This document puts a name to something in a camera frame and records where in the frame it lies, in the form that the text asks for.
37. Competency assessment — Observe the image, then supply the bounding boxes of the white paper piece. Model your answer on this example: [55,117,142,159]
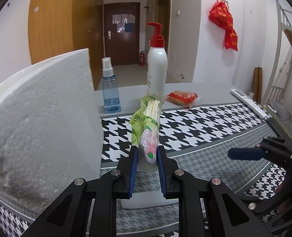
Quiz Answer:
[121,190,179,209]

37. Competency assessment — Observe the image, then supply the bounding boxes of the white metal bed ladder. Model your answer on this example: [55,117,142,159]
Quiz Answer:
[261,0,292,117]

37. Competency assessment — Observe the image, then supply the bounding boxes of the blue spray bottle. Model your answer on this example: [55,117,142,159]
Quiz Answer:
[102,57,121,113]

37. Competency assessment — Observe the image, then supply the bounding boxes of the red pump lotion bottle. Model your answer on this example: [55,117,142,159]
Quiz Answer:
[147,23,167,100]

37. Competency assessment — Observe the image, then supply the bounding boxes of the white styrofoam box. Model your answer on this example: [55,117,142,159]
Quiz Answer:
[0,49,104,213]

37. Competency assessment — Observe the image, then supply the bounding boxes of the brown wooden rolls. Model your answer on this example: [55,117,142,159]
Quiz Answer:
[253,67,263,104]

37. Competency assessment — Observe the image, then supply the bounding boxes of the wooden side door frame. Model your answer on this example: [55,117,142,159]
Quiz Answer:
[155,0,173,85]

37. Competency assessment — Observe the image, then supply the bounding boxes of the red snack packet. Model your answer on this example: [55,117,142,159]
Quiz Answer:
[166,90,199,108]

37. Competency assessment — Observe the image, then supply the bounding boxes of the red plastic bag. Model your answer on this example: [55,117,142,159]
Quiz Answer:
[209,1,238,51]

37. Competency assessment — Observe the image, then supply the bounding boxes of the wooden wardrobe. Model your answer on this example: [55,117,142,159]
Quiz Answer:
[28,0,104,88]

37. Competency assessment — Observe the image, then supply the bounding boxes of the houndstooth table mat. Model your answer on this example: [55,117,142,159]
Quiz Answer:
[0,103,286,236]

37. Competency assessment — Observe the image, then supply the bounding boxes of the red fire extinguisher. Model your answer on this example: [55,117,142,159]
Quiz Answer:
[139,51,146,66]

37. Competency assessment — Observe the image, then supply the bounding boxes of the dark brown entrance door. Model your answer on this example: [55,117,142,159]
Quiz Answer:
[104,2,141,66]

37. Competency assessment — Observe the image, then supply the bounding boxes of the white remote control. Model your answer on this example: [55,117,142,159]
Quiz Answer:
[230,89,271,120]

